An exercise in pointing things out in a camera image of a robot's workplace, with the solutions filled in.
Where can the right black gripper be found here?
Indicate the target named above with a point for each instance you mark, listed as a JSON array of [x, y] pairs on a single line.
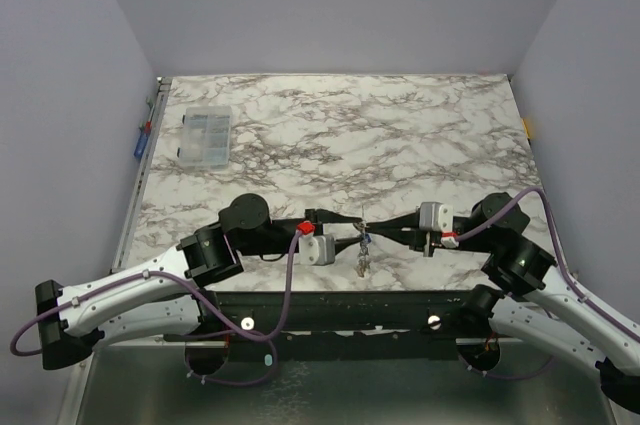
[[415, 231]]

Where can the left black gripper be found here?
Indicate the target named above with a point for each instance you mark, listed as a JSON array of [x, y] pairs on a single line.
[[326, 217]]

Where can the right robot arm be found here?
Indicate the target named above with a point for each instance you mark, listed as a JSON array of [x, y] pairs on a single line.
[[532, 297]]

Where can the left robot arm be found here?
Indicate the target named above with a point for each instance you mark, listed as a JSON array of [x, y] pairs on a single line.
[[165, 295]]

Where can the clear plastic organizer box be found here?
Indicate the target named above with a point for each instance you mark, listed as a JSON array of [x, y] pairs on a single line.
[[205, 137]]

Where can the yellow clip right edge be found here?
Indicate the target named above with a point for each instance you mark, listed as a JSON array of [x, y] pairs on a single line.
[[527, 128]]

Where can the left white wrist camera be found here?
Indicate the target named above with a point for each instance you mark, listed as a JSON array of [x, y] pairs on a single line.
[[316, 250]]

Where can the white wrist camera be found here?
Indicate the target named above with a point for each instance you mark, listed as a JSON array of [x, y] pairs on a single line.
[[435, 217], [316, 250]]

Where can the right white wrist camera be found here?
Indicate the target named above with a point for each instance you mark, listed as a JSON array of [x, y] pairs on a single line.
[[435, 217]]

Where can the black table edge rail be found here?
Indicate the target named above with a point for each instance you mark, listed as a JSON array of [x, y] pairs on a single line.
[[439, 316]]

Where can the aluminium side rail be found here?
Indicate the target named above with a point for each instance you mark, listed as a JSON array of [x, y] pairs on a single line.
[[157, 107]]

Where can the blue clamp on wall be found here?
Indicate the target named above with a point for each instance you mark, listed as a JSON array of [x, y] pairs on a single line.
[[143, 137]]

